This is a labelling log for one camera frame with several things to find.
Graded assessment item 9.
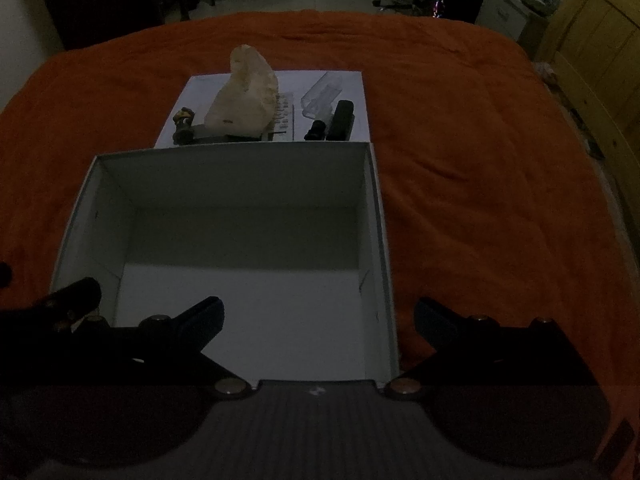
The white cardboard box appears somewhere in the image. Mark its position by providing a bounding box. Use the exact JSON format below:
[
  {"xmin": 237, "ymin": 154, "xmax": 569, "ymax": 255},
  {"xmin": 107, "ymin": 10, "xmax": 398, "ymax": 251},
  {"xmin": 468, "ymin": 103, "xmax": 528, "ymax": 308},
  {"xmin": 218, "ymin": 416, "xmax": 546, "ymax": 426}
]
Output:
[{"xmin": 49, "ymin": 141, "xmax": 404, "ymax": 387}]

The small brown figurine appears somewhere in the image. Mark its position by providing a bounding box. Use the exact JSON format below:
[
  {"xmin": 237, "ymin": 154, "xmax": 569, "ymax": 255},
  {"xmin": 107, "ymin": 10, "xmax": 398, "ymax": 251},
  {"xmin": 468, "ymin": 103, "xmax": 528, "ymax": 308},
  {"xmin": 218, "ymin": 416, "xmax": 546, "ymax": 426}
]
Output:
[{"xmin": 172, "ymin": 106, "xmax": 196, "ymax": 146}]

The white cabinet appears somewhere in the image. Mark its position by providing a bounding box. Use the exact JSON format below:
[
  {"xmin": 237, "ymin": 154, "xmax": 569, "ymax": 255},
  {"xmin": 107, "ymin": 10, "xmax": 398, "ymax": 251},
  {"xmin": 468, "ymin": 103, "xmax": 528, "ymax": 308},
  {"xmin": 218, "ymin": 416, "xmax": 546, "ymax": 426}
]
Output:
[{"xmin": 474, "ymin": 0, "xmax": 532, "ymax": 42}]

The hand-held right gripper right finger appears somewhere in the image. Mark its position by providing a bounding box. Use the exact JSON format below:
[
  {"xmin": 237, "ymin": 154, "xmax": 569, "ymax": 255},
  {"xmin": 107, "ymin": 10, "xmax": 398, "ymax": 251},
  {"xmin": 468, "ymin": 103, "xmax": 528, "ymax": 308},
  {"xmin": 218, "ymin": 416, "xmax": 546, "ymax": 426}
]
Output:
[{"xmin": 382, "ymin": 296, "xmax": 599, "ymax": 402}]

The white paper sheet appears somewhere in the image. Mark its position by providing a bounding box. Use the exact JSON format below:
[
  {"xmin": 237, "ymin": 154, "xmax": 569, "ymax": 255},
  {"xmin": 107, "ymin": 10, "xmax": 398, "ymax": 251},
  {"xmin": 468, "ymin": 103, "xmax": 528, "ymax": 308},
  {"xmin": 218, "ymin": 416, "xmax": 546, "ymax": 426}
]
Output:
[{"xmin": 154, "ymin": 72, "xmax": 374, "ymax": 150}]

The black oblong case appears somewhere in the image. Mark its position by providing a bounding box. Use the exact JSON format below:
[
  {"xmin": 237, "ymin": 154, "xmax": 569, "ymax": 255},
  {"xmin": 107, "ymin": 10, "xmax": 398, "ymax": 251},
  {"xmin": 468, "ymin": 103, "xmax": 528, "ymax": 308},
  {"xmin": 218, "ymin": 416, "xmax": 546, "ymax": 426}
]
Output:
[{"xmin": 327, "ymin": 100, "xmax": 356, "ymax": 141}]

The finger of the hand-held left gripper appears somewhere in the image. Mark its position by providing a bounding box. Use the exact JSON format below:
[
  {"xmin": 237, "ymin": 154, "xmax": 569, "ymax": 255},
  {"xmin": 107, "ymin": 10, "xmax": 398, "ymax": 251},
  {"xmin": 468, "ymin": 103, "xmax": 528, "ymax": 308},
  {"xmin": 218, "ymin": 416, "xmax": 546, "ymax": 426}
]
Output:
[{"xmin": 0, "ymin": 276, "xmax": 103, "ymax": 386}]

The clear plastic ruler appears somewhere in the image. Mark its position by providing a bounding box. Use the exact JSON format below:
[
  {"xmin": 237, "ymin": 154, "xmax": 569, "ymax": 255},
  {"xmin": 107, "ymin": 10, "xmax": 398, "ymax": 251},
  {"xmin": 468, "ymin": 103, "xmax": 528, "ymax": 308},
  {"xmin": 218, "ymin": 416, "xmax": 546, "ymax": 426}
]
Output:
[{"xmin": 269, "ymin": 92, "xmax": 299, "ymax": 142}]

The dark wooden cabinet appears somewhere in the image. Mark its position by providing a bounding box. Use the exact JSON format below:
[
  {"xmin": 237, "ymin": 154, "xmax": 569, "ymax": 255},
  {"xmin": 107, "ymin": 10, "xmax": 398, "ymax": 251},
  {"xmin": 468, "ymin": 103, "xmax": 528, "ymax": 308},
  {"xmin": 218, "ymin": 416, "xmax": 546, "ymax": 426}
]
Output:
[{"xmin": 30, "ymin": 0, "xmax": 187, "ymax": 52}]

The beige crumpled plastic bag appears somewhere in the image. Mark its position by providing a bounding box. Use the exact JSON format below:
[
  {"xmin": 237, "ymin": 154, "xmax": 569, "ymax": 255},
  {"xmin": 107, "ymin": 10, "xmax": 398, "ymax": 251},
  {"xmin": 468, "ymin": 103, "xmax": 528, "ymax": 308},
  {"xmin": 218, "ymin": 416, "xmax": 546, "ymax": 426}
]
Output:
[{"xmin": 205, "ymin": 45, "xmax": 280, "ymax": 137}]

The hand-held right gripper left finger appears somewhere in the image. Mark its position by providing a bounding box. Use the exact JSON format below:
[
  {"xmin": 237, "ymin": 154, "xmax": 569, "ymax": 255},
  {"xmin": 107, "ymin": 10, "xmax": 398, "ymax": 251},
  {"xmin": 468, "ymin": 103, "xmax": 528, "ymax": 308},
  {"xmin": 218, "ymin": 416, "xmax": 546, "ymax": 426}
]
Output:
[{"xmin": 42, "ymin": 297, "xmax": 252, "ymax": 401}]

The orange blanket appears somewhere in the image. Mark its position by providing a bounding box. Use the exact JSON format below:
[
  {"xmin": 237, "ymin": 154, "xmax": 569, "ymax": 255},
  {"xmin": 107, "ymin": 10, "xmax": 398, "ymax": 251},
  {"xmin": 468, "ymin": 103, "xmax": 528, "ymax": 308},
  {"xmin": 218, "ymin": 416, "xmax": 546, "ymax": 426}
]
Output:
[{"xmin": 0, "ymin": 10, "xmax": 640, "ymax": 480}]

